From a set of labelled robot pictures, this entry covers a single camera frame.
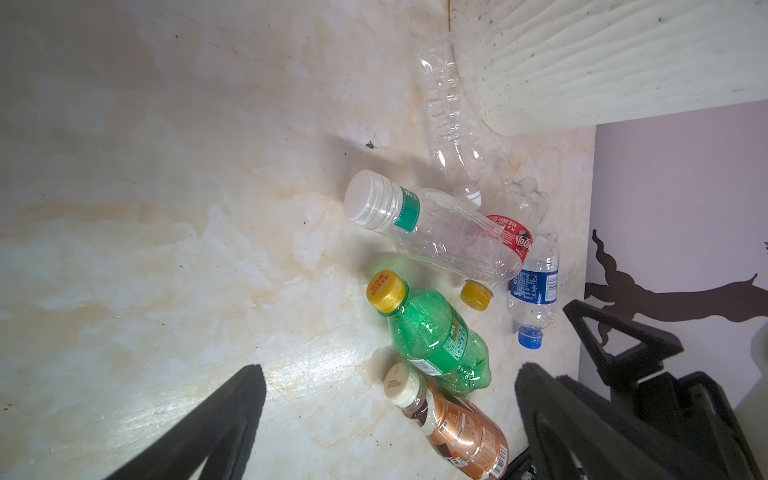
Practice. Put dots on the clear crushed bottle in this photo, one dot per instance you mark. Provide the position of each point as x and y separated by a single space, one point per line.
449 126

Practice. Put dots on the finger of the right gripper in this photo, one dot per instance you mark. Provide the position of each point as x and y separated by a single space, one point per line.
623 351

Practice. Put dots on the white bin with purple liner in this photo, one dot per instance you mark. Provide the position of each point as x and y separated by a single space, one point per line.
535 66

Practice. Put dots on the clear bottle green label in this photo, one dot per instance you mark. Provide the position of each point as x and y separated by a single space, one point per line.
432 226

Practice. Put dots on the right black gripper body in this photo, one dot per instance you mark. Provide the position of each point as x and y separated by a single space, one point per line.
684 426

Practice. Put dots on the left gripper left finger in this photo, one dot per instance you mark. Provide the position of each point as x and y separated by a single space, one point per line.
215 440

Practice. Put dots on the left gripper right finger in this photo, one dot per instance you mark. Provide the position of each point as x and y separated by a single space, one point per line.
565 435

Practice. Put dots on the blue label bottle right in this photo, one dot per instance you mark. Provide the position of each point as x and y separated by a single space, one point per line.
533 292

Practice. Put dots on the small bottle red label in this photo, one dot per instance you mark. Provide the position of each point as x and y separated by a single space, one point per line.
518 207

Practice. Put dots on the brown coffee bottle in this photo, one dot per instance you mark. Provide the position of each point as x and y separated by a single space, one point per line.
457 430

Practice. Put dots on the green soda bottle yellow cap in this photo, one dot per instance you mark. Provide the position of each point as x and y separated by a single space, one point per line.
428 331

